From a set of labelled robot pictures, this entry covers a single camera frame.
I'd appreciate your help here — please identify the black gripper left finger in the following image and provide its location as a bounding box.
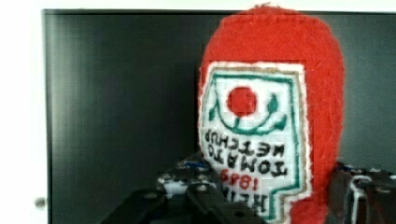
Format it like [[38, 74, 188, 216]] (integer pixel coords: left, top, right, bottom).
[[100, 152, 265, 224]]

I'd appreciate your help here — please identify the black toaster oven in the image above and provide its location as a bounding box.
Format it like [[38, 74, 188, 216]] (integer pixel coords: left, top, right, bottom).
[[44, 10, 396, 224]]

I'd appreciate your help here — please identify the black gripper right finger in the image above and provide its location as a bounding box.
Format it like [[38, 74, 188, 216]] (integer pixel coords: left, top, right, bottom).
[[326, 162, 396, 224]]

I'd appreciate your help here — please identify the red plush ketchup bottle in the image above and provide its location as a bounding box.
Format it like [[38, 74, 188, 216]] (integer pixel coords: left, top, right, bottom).
[[198, 6, 345, 224]]

